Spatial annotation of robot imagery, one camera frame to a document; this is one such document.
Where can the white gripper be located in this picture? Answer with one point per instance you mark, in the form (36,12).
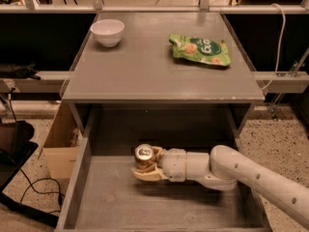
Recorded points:
(174,163)

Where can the orange LaCroix soda can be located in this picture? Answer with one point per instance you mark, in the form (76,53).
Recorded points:
(145,158)

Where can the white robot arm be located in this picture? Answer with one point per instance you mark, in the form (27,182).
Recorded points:
(221,169)

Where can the open grey top drawer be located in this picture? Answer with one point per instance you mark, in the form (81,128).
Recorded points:
(104,196)

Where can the grey cabinet with top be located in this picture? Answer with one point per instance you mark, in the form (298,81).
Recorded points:
(140,80)

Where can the cardboard box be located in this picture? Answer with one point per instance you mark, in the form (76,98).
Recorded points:
(60,146)

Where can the green snack bag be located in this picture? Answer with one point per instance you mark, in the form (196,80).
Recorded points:
(204,51)

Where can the white ceramic bowl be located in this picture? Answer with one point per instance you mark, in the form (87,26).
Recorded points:
(108,32)

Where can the black equipment base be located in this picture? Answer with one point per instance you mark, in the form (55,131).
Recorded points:
(16,148)

